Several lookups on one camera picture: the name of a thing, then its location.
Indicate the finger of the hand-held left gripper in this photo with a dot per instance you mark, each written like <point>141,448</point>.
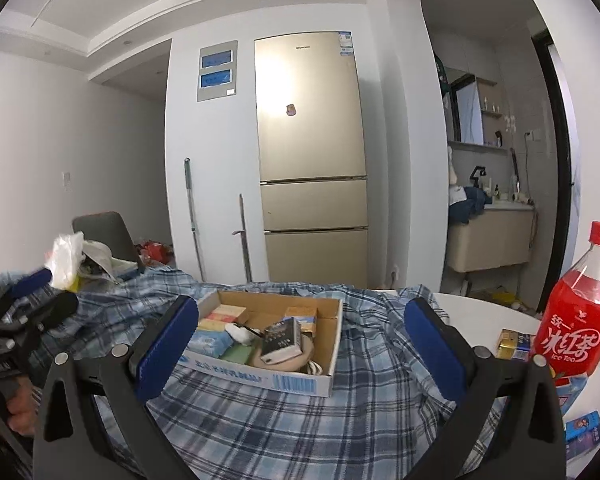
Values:
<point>30,282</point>
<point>50,310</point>

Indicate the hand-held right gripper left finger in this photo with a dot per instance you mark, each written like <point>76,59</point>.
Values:
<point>167,350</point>

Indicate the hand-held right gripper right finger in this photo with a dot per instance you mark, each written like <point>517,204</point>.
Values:
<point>435,355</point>

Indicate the blue tissue pack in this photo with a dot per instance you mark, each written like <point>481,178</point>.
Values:
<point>207,342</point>

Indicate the red gold cigarette pack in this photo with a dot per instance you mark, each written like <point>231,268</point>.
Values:
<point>225,316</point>

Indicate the green card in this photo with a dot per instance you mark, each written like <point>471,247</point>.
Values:
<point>236,355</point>

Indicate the white rounded item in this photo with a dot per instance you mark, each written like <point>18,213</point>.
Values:
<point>240,334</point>

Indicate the shallow cardboard box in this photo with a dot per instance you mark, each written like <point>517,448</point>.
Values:
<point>260,382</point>

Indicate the black cigarette pack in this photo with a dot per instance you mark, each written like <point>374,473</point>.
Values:
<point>280,340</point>

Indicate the beige round pouch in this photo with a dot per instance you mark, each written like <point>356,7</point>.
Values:
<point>300,357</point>

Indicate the gold blue pack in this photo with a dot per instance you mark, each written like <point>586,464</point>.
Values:
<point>300,312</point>

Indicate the person's left hand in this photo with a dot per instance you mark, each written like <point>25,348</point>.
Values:
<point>25,410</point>

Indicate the yellow bag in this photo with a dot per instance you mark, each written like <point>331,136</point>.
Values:
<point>73,285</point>

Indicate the clear plastic bag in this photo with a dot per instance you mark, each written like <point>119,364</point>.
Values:
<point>65,260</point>

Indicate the small gold box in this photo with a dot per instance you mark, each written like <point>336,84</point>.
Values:
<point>514,345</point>

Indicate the grey chair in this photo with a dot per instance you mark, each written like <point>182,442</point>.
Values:
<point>105,232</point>

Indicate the red plastic bag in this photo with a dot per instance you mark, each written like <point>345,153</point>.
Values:
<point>152,252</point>

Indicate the beige vanity cabinet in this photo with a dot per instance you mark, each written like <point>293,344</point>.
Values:
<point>490,240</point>

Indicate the blue plaid shirt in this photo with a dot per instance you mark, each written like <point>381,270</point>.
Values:
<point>280,425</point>

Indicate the light blue printed packet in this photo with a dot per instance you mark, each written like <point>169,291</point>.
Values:
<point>570,392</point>

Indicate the red iced tea bottle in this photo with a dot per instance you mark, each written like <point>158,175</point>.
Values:
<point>580,320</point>

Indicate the dark blue cloth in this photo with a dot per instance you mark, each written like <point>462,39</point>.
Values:
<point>467,205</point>

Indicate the blue printed small carton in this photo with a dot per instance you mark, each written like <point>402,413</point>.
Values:
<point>585,435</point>

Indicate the white hair dryer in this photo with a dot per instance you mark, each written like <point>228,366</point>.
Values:
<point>522,199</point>

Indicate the black faucet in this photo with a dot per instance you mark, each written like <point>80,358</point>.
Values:
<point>477,175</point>

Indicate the white hanging cloth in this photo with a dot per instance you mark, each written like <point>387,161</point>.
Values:
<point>453,165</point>

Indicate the black framed glass door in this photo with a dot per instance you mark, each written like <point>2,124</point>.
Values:
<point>555,160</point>

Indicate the gold refrigerator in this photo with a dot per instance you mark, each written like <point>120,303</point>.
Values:
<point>310,135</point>

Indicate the pink fridge magnet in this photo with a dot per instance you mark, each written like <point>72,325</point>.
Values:
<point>291,110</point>

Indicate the grey electrical panel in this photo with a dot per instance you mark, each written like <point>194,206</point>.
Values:
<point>217,72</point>

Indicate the white light switch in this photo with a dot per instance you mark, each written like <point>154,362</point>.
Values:
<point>67,180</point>

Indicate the wall mirror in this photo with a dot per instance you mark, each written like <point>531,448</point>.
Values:
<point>467,110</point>

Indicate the wall shelf niche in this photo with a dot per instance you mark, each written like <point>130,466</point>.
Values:
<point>492,110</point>

